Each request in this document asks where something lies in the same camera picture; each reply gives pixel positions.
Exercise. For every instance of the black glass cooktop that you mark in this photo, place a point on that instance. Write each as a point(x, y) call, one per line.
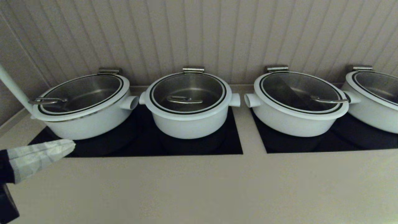
point(342, 141)
point(149, 146)

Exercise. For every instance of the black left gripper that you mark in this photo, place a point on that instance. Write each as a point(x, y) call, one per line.
point(6, 202)

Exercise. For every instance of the white round pot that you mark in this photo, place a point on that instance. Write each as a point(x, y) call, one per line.
point(192, 127)
point(93, 124)
point(289, 126)
point(370, 119)

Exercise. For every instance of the white pole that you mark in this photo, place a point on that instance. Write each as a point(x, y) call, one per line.
point(14, 88)

